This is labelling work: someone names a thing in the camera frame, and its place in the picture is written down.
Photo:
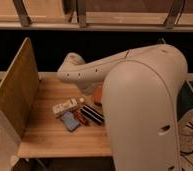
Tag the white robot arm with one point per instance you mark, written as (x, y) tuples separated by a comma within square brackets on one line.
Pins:
[(139, 102)]

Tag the black striped rectangular box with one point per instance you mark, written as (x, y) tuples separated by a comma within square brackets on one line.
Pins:
[(92, 114)]

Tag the red brown small bar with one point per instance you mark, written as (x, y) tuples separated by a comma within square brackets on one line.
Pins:
[(81, 118)]

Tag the blue rectangular sponge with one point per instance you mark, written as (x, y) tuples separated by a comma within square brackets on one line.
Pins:
[(69, 121)]

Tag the cream rectangular box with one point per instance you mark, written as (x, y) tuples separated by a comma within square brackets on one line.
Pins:
[(69, 105)]

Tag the left wooden side panel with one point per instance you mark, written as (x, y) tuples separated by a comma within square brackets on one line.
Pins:
[(18, 88)]

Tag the wooden shelf rail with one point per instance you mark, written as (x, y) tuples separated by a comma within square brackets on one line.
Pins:
[(98, 15)]

